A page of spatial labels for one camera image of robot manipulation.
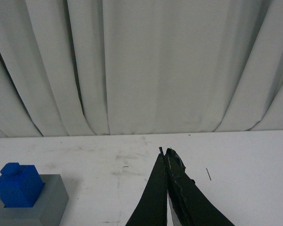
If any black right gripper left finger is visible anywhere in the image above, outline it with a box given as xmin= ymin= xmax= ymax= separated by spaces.
xmin=126 ymin=147 xmax=167 ymax=226

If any white pleated curtain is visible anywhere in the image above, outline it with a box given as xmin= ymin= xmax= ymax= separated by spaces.
xmin=0 ymin=0 xmax=283 ymax=137

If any gray cube base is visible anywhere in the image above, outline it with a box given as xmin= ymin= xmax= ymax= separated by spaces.
xmin=0 ymin=174 xmax=69 ymax=226

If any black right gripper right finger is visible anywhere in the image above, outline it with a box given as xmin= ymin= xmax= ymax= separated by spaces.
xmin=165 ymin=148 xmax=233 ymax=226

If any blue block with knob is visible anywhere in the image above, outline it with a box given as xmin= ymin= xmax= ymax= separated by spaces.
xmin=0 ymin=162 xmax=44 ymax=208

